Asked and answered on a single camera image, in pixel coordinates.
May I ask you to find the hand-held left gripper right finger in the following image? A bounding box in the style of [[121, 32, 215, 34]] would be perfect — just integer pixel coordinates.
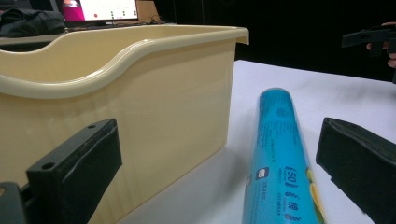
[[315, 117, 396, 224]]

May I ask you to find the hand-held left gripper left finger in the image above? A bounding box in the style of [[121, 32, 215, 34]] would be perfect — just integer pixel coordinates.
[[25, 118, 123, 224]]

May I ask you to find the blue cylindrical roll package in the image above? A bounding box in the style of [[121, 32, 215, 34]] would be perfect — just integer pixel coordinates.
[[241, 88, 327, 224]]

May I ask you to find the cream plastic bin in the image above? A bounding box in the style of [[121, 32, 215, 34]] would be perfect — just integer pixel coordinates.
[[0, 24, 250, 224]]

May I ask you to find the dark cloth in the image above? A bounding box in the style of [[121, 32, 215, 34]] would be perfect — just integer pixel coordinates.
[[0, 7, 67, 38]]

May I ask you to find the pink bottle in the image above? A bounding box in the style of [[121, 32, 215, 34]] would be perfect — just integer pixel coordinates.
[[61, 0, 86, 22]]

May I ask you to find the computer monitor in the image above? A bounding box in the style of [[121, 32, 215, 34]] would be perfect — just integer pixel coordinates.
[[61, 0, 140, 23]]

